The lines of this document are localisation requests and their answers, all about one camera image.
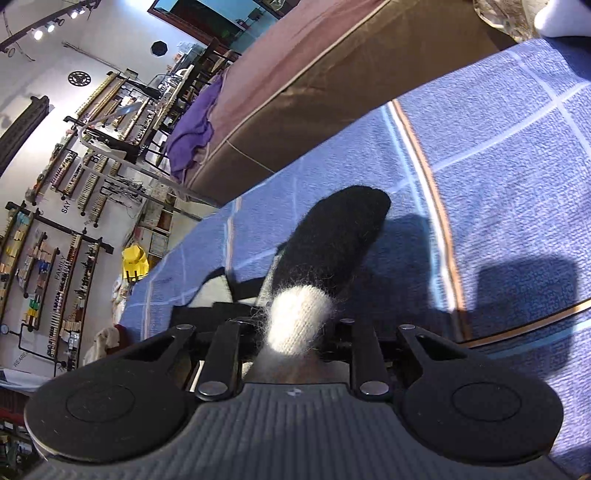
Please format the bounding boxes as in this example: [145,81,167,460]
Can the ceiling track lights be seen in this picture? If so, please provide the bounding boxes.
[0,0,101,52]

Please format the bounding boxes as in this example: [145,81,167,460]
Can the cream sweater with black trim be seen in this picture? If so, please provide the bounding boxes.
[170,185,393,385]

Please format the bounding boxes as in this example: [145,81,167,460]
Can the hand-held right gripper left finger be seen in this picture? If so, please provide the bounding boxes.
[133,318,267,401]

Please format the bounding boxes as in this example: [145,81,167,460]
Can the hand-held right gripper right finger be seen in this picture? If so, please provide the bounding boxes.
[324,318,468,398]

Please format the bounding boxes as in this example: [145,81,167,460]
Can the brown covered bed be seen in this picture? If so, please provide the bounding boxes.
[185,0,518,208]

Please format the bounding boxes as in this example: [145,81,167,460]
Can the blue plaid bedsheet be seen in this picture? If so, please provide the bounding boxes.
[117,37,591,476]

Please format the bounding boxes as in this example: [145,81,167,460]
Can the wall racks of small bottles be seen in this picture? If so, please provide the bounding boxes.
[0,69,185,374]

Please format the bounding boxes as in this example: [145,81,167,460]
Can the purple blanket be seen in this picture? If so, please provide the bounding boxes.
[165,71,227,183]

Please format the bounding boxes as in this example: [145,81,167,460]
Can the white pillow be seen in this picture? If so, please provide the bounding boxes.
[534,0,591,38]

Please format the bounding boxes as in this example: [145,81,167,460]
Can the yellow bag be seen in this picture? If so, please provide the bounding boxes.
[121,244,151,283]

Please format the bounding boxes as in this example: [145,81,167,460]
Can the grey metal stand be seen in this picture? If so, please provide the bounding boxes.
[78,100,223,209]

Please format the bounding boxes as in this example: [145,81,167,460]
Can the dark dining table with chairs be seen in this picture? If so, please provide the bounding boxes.
[143,37,243,167]

